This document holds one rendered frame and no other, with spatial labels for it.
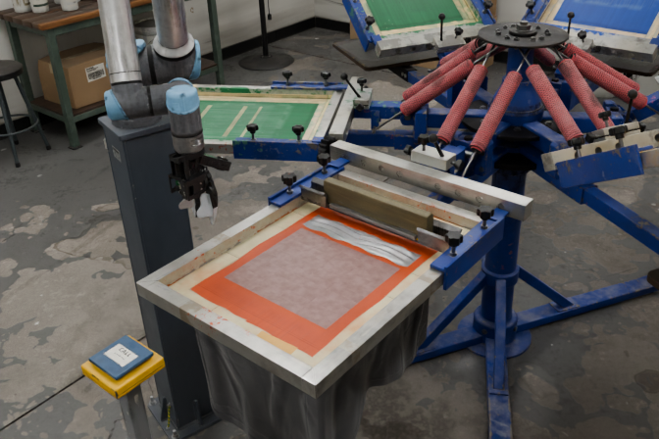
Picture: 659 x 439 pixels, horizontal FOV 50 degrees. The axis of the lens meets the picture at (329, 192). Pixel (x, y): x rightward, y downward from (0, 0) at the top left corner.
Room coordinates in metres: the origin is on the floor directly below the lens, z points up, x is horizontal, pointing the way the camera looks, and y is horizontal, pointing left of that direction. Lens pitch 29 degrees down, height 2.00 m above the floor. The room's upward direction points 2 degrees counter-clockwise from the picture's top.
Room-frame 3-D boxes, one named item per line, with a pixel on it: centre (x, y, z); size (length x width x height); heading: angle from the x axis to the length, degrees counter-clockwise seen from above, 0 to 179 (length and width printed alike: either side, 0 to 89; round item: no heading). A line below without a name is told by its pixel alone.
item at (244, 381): (1.32, 0.20, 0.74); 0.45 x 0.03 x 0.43; 49
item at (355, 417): (1.37, -0.11, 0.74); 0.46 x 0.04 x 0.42; 139
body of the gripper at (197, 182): (1.57, 0.34, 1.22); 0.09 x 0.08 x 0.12; 138
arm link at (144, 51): (1.99, 0.56, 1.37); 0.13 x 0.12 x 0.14; 103
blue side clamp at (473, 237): (1.54, -0.36, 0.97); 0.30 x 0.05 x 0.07; 139
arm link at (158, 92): (1.67, 0.38, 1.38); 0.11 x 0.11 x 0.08; 13
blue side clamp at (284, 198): (1.91, 0.07, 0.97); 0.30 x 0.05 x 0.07; 139
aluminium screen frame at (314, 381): (1.54, 0.01, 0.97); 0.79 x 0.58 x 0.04; 139
